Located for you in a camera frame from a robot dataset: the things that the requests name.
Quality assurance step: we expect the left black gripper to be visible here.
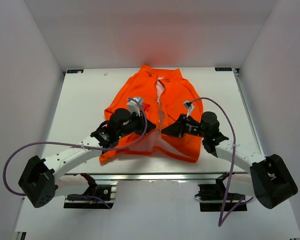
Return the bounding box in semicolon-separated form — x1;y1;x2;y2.
117;110;156;139

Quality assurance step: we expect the right blue table label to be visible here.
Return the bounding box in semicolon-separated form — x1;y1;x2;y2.
214;67;233;72

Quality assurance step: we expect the orange jacket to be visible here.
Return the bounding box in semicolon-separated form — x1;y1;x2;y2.
99;65;204;164

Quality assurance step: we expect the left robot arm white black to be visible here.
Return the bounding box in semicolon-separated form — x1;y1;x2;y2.
18;108;156;208

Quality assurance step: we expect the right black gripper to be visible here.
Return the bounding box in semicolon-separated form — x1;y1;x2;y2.
161;113;208;139

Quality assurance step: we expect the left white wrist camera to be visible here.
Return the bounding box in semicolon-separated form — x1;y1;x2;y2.
126;96;144;117

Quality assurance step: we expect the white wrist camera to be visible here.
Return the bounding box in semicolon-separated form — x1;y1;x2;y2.
126;96;144;117
183;100;195;117

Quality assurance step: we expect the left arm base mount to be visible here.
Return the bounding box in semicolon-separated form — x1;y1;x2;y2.
63;173;117;210

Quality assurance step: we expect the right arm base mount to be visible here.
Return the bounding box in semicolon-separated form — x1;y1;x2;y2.
194;172;248;213

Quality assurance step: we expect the blue table label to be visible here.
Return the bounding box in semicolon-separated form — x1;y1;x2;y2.
214;67;233;72
66;69;84;74

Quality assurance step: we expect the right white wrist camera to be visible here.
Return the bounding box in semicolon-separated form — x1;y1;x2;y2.
183;100;195;117

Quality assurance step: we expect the left blue table label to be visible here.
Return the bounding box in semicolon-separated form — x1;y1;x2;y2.
66;69;84;74

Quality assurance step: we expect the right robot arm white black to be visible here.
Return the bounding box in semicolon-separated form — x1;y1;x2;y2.
161;111;298;209

